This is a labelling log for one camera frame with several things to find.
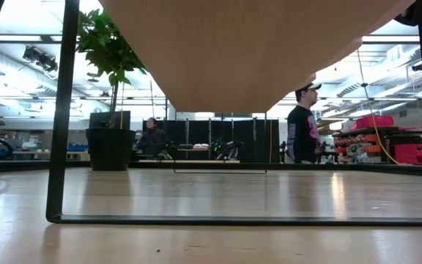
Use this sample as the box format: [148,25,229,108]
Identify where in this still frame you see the wooden shelf with black legs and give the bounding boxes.
[45,0,422,227]

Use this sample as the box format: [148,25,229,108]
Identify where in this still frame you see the black partition panels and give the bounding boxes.
[141,117,281,164]

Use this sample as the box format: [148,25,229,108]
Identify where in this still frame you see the distant black robot station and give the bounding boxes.
[210,137,244,161]

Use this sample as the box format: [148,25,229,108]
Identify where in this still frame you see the person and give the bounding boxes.
[286,82,324,164]
[136,117,170,157]

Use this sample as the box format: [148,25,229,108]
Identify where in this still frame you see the green plant in black pot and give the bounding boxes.
[75,9,149,172]

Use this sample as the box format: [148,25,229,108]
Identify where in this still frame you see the rack with red bins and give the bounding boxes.
[333,115,422,166]

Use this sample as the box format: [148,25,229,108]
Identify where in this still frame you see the black ceiling spotlight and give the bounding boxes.
[22,45,59,73]

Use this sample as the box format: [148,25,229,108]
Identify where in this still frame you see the yellow hanging cord with ball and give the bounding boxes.
[355,47,404,166]

